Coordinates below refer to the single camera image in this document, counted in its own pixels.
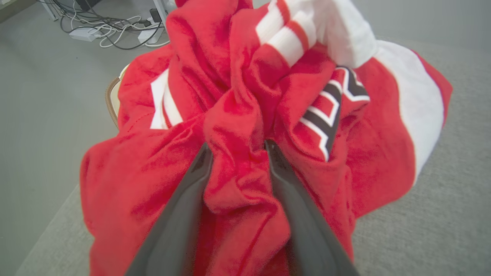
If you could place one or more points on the white power adapter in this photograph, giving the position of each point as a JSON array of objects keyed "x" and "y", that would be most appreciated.
[{"x": 149, "y": 35}]

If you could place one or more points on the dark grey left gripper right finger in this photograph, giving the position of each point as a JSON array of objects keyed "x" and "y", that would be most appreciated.
[{"x": 307, "y": 237}]

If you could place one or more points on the white power strip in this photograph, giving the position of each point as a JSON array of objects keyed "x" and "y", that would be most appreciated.
[{"x": 84, "y": 33}]

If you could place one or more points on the red Bulls basketball jersey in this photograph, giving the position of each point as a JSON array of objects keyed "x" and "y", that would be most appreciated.
[{"x": 153, "y": 184}]

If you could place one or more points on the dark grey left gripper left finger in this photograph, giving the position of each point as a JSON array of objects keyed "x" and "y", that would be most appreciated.
[{"x": 172, "y": 230}]

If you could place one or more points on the white table leg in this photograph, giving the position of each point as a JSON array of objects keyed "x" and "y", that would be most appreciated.
[{"x": 161, "y": 11}]

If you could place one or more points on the beige perforated laundry basket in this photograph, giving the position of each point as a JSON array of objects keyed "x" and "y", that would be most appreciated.
[{"x": 111, "y": 96}]

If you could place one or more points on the black power adapter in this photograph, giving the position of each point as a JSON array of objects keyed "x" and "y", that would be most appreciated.
[{"x": 155, "y": 15}]

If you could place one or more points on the grey fabric cushioned platform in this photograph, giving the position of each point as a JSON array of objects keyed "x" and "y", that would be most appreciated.
[{"x": 422, "y": 237}]

